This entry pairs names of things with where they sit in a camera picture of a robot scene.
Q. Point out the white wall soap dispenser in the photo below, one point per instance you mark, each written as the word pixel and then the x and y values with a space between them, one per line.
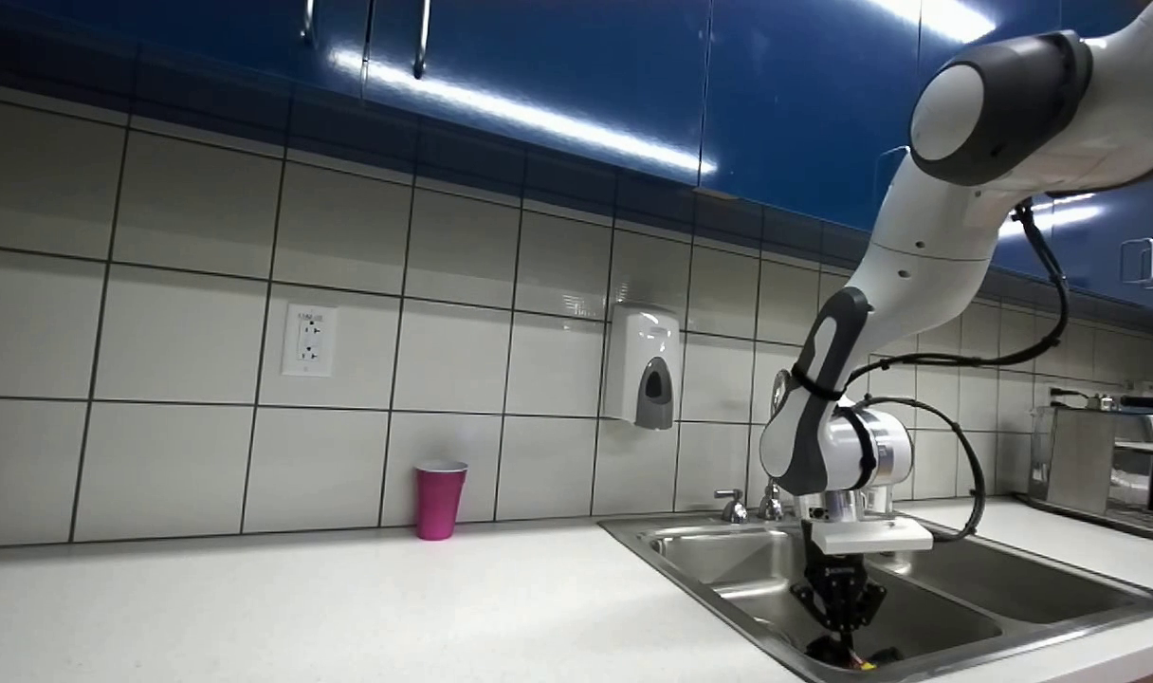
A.
pixel 640 365

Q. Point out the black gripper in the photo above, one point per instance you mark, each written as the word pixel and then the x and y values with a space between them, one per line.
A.
pixel 841 569

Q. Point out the stainless steel double sink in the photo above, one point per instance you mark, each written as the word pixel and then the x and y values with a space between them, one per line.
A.
pixel 980 573

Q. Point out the pink plastic cup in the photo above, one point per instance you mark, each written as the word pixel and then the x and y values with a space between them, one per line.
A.
pixel 439 503

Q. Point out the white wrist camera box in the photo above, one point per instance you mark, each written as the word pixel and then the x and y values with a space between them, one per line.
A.
pixel 868 532

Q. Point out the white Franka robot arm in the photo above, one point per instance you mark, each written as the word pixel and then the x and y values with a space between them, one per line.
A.
pixel 943 240

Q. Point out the white power outlet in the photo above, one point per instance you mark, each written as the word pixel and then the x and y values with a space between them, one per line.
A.
pixel 312 338

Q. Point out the stainless steel counter appliance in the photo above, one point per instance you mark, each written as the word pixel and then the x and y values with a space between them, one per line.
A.
pixel 1091 462

